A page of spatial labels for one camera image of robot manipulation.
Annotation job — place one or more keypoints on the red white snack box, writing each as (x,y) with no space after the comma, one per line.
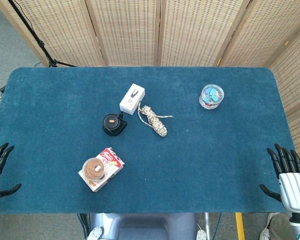
(103,169)

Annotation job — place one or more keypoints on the black round device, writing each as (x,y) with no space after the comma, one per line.
(114,124)

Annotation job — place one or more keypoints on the clear jar of binder clips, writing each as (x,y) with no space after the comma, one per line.
(211,97)

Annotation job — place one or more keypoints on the wicker folding screen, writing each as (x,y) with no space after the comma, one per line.
(165,32)

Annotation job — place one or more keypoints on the black round cap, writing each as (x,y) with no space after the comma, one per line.
(111,121)

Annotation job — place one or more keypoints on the white sneaker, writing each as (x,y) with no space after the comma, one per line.
(265,231)

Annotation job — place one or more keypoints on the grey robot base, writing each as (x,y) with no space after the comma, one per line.
(142,226)

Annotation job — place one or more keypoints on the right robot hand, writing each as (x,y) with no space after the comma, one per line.
(291,180)

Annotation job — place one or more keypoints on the black tripod stand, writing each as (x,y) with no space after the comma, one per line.
(35,37)

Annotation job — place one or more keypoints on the blue carpet table mat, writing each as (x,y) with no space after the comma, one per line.
(150,140)

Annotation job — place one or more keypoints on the white rectangular box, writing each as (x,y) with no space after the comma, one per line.
(132,99)

